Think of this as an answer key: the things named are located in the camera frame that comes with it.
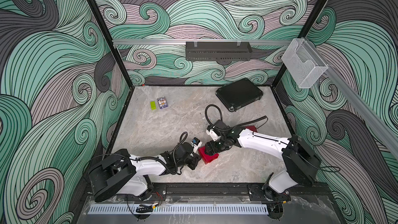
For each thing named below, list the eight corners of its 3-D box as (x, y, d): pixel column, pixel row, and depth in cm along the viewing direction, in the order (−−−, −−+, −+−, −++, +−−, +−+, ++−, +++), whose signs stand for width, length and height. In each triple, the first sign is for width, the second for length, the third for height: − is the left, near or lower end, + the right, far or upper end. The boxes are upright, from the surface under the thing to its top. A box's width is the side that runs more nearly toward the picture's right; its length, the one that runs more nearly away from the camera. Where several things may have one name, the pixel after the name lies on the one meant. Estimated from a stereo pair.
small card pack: (160, 109, 109) (159, 107, 107) (156, 100, 114) (156, 98, 112) (168, 106, 110) (168, 104, 109) (165, 97, 116) (164, 95, 114)
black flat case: (230, 113, 105) (231, 108, 101) (214, 93, 118) (215, 88, 114) (262, 98, 114) (265, 93, 110) (244, 81, 126) (246, 76, 122)
